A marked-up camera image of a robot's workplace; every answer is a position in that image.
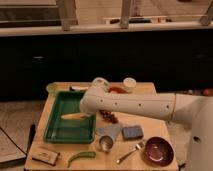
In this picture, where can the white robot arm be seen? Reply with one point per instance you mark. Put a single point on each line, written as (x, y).
(196, 111)

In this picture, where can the black handle tool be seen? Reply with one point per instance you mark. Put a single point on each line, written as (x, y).
(31, 136)

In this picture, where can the bunch of dark grapes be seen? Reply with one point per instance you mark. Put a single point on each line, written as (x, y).
(108, 116)

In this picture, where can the wooden block brush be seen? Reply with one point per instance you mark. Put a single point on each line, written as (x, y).
(46, 156)

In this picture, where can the metal spoon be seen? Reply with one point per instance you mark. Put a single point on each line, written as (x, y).
(137, 147)

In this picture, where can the metal cup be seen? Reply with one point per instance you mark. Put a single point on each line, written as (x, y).
(106, 143)

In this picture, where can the green chili pepper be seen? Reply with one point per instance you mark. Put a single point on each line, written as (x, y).
(86, 154)

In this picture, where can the white cup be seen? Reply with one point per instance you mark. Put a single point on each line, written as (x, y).
(129, 84)

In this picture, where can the orange bowl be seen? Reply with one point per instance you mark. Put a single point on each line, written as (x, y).
(115, 89)

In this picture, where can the green plastic tray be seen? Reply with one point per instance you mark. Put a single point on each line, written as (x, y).
(59, 130)

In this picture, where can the grey cloth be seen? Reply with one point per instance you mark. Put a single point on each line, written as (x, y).
(111, 131)

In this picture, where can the blue sponge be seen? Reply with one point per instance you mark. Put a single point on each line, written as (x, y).
(132, 132)

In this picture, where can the yellow banana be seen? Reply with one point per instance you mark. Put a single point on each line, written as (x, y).
(74, 116)

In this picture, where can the dark purple bowl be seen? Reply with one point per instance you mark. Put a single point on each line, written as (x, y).
(158, 152)

